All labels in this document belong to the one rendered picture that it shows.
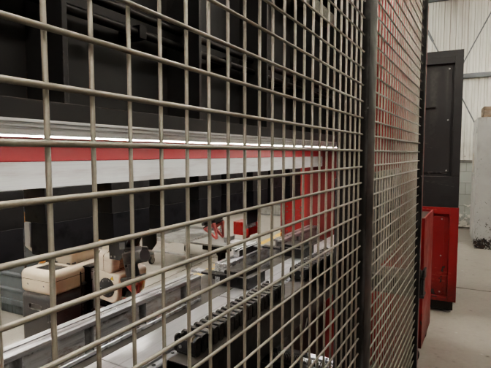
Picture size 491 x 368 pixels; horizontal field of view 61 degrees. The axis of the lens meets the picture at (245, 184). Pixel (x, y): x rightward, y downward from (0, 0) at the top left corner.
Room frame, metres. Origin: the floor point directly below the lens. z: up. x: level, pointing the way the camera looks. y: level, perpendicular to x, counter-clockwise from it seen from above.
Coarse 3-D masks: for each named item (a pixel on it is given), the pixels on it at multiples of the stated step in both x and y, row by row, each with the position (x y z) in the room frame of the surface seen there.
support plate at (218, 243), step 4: (196, 240) 1.98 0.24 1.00; (200, 240) 1.98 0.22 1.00; (204, 240) 1.98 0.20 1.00; (212, 240) 1.98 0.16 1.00; (216, 240) 1.98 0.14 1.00; (220, 240) 1.98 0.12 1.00; (252, 240) 1.98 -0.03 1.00; (196, 244) 1.93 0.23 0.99; (200, 244) 1.92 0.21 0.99; (204, 244) 1.91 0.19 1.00; (212, 244) 1.90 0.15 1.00; (216, 244) 1.90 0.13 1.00; (220, 244) 1.90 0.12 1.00; (224, 244) 1.90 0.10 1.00; (232, 248) 1.83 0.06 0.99
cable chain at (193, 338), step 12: (276, 288) 1.15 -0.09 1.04; (240, 300) 1.05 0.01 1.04; (252, 300) 1.06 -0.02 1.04; (264, 300) 1.09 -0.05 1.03; (276, 300) 1.15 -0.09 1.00; (216, 312) 0.98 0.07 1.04; (240, 312) 0.98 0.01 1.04; (252, 312) 1.03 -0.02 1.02; (216, 324) 0.90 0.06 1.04; (240, 324) 0.98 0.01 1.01; (180, 336) 0.86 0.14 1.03; (192, 336) 0.86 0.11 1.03; (204, 336) 0.85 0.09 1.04; (216, 336) 0.89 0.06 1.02; (180, 348) 0.84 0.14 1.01; (192, 348) 0.83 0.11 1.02; (204, 348) 0.85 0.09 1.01
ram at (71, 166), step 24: (192, 144) 1.45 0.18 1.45; (216, 144) 1.58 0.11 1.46; (0, 168) 0.88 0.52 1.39; (24, 168) 0.92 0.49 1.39; (72, 168) 1.03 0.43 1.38; (96, 168) 1.09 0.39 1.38; (120, 168) 1.16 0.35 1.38; (144, 168) 1.25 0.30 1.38; (168, 168) 1.34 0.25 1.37; (192, 168) 1.45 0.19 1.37; (216, 168) 1.58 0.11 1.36; (240, 168) 1.74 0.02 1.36; (264, 168) 1.93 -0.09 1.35; (288, 168) 2.15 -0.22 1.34
